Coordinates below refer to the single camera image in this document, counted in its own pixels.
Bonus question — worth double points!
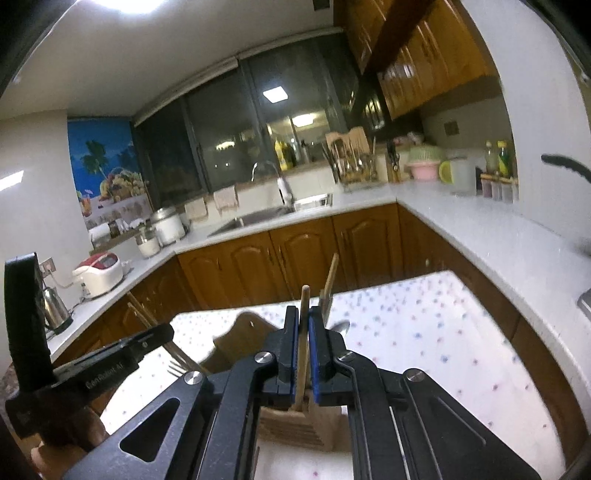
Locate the tropical fruit wall poster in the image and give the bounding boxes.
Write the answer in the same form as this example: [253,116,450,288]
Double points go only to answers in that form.
[68,120,151,230]

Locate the white mug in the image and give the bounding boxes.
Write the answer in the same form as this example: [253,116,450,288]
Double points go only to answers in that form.
[438,157,477,195]

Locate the brown wooden wall cabinets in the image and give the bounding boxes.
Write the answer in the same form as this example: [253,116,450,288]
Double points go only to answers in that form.
[332,0,502,121]

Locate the knife block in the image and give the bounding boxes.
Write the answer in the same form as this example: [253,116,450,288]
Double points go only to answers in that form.
[385,142,403,184]

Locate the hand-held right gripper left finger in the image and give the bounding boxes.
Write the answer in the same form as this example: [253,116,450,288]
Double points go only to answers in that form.
[62,305,302,480]

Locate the chrome kitchen faucet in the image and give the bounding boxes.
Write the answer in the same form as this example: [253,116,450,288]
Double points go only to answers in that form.
[251,161,294,205]

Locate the utensil drying rack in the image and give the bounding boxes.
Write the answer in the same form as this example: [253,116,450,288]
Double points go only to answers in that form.
[322,128,385,186]

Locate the yellow capped bottle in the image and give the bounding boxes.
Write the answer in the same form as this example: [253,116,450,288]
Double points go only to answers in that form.
[497,140,513,179]

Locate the floral white tablecloth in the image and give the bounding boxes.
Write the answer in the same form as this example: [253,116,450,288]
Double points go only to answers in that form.
[99,270,570,480]

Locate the steel kitchen sink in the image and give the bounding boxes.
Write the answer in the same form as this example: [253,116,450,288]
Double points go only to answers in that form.
[208,209,297,237]

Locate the person's left hand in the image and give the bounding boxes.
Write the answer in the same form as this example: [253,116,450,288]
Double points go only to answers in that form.
[31,407,110,475]

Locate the wooden-handled fork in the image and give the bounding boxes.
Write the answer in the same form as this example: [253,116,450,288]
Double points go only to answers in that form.
[126,300,208,374]

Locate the red white rice cooker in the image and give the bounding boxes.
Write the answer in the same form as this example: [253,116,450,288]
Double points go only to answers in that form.
[72,251,125,299]

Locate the ceiling light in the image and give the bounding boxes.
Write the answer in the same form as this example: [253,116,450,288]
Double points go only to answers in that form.
[76,0,178,16]

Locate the beige dish towel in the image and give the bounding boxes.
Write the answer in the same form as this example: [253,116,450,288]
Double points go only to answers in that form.
[213,186,239,214]
[184,198,209,223]

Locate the pink green colander stack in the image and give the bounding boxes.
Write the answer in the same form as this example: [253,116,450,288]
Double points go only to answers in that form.
[408,144,447,182]

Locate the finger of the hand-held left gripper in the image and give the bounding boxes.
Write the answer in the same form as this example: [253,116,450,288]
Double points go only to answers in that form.
[115,322,175,367]

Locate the steel electric kettle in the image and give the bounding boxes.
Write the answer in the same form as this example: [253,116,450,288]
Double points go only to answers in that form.
[42,286,75,336]

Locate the brown wooden base cabinets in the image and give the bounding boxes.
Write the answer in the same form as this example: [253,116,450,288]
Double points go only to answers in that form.
[51,203,589,418]

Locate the white kitchen countertop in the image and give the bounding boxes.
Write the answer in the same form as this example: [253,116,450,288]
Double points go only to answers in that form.
[46,178,591,365]

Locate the steel fork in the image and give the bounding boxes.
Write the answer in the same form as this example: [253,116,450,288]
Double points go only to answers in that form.
[166,354,198,378]

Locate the clear oil bottle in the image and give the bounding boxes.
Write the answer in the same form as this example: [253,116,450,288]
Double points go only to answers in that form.
[484,141,500,177]

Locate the dark kitchen window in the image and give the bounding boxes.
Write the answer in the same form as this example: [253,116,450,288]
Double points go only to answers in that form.
[133,31,362,200]

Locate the row of spice jars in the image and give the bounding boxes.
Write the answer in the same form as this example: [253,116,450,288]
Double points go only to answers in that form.
[479,174,516,204]

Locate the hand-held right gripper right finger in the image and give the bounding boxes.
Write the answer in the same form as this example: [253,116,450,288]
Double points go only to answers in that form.
[308,305,542,480]

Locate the wooden utensil holder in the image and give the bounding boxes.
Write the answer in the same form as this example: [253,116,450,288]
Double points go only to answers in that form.
[212,311,346,454]

